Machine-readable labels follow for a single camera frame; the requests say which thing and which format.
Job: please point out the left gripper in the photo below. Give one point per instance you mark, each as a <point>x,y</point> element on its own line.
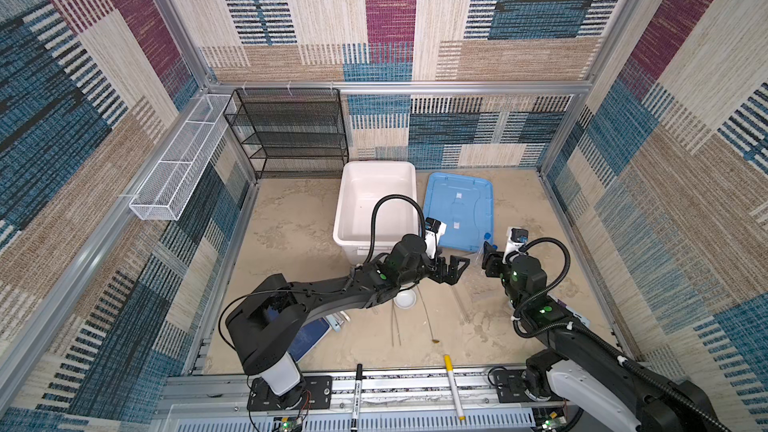
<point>449,277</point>

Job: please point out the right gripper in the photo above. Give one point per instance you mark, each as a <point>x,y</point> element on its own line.
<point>491,260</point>

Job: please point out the blue-capped test tube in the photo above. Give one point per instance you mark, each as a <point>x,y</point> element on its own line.
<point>485,248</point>
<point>462,309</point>

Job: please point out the white plastic bin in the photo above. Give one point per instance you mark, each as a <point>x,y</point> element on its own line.
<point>363,184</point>

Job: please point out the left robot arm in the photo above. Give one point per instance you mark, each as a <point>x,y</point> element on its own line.
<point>265,322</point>

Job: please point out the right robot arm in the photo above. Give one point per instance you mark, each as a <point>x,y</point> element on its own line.
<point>577,365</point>

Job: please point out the blue plastic lid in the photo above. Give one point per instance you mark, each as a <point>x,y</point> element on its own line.
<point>465,205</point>

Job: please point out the white ceramic dish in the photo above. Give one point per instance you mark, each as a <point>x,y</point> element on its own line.
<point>406,299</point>

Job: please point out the long metal spatula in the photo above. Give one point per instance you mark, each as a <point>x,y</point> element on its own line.
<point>433,338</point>

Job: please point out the metal tweezers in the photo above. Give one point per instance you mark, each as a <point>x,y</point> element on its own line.
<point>396,339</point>

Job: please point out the yellow-capped white marker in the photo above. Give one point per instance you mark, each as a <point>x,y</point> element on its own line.
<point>454,388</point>

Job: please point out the colourful treehouse paperback book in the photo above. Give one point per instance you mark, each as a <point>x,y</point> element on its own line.
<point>585,321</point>

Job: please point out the black marker pen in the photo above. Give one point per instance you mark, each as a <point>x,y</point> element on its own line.
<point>357,398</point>

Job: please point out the blue notebook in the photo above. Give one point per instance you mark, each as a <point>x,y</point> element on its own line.
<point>308,337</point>

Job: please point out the black mesh shelf rack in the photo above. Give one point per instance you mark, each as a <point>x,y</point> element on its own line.
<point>290,132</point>

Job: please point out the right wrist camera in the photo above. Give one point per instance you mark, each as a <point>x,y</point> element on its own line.
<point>516,239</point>

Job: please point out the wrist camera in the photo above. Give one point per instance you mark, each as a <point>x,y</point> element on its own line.
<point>516,239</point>
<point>434,230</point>

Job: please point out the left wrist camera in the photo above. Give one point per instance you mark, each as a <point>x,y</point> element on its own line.
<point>434,230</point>

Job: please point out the white wire basket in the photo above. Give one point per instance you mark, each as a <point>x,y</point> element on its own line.
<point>165,193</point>

